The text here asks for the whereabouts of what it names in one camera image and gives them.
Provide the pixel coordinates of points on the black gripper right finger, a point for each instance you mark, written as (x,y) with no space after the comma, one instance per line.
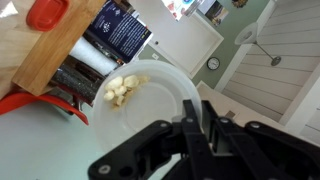
(236,154)

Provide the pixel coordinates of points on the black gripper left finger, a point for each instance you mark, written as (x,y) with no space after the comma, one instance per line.
(197,146)

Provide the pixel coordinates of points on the snack bag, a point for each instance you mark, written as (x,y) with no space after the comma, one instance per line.
(119,32)

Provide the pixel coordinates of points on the wooden spice tray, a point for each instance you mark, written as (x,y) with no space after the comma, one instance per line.
(51,49)

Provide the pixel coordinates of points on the round wall clock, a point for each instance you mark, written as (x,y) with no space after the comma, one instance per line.
(213,63)

